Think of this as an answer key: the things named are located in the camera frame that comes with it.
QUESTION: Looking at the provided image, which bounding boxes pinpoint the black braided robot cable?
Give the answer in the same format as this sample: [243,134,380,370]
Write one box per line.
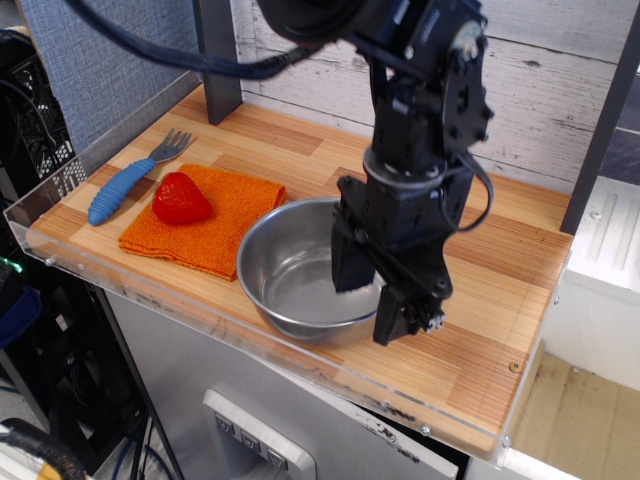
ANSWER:
[64,0,321,81]

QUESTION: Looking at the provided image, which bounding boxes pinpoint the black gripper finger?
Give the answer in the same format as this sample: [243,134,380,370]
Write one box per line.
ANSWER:
[331,223,375,293]
[373,284,423,346]

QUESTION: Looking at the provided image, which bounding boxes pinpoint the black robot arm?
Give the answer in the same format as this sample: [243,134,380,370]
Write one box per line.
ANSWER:
[260,1,493,345]

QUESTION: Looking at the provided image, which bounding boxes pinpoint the clear acrylic guard rail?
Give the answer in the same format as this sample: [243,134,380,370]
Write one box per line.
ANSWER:
[5,159,570,462]

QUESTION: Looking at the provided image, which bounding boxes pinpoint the dark grey post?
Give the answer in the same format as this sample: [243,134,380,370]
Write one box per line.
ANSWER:
[560,7,639,235]
[192,0,242,125]

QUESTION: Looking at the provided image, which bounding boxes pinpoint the dark grey left post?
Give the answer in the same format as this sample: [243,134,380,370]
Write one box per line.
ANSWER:
[192,0,242,125]

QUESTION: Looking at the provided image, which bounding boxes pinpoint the red toy strawberry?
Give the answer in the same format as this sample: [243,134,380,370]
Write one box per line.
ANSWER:
[152,172,213,224]

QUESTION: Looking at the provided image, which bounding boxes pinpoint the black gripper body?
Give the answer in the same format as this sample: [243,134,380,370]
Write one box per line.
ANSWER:
[334,166,473,331]

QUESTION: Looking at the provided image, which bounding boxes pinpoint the grey dispenser panel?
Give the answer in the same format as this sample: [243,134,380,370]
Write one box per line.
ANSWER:
[202,389,317,479]

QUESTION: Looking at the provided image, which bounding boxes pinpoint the silver toy fridge cabinet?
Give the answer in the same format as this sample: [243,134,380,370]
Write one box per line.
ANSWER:
[103,292,468,479]

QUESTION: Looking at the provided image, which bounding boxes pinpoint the dark grey right post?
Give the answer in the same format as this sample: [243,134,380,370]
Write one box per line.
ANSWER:
[560,7,639,235]

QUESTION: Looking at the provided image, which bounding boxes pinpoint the stainless steel pot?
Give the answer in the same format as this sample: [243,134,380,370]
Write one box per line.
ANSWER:
[236,197,384,348]

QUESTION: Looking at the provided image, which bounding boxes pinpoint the white toy sink unit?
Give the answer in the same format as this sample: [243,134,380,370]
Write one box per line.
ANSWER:
[541,177,639,390]

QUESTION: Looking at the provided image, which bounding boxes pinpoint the orange folded cloth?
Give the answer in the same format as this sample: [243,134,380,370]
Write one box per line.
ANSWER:
[119,164,286,281]

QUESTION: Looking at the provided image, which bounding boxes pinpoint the blue handled fork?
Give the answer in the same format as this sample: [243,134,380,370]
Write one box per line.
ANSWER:
[87,129,192,226]

